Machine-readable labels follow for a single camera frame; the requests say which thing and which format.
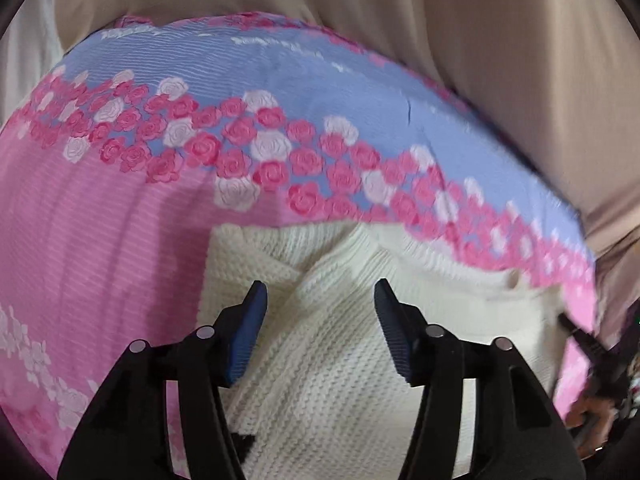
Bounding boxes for person's right hand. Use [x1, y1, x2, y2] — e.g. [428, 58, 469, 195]
[566, 395, 622, 457]

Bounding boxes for pink blue floral bedsheet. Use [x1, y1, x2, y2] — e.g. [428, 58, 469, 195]
[0, 9, 601, 480]

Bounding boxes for beige curtain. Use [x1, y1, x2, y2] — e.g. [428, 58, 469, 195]
[50, 0, 640, 353]

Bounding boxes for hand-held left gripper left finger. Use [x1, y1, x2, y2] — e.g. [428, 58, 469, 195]
[57, 280, 269, 480]

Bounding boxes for white knit sweater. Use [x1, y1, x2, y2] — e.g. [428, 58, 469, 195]
[197, 222, 577, 480]

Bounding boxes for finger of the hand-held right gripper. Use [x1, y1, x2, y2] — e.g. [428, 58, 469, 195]
[556, 311, 632, 402]

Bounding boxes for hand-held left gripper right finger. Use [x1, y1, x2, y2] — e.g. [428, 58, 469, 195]
[374, 278, 587, 480]

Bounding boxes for white curtain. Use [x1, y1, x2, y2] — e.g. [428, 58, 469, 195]
[0, 0, 67, 128]

